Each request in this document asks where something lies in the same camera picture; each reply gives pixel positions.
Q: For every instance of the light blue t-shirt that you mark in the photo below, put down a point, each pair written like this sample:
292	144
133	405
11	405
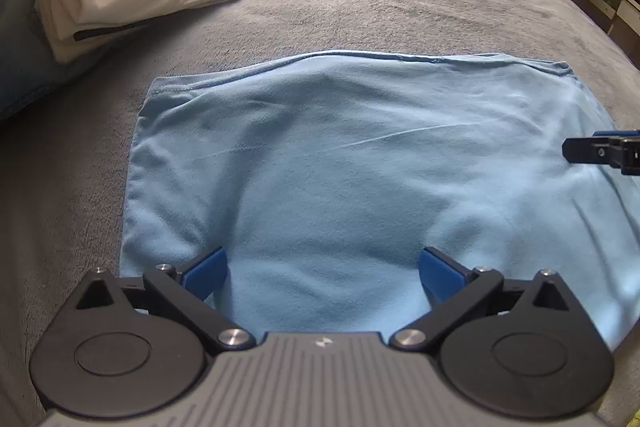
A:
350	167

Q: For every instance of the dark blue denim cloth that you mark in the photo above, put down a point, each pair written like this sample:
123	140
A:
25	57

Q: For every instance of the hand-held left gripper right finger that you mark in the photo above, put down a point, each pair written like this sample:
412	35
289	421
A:
440	275

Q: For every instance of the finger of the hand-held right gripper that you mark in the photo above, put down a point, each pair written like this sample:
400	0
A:
617	134
585	151

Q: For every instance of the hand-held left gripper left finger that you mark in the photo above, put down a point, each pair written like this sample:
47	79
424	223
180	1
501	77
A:
207	275

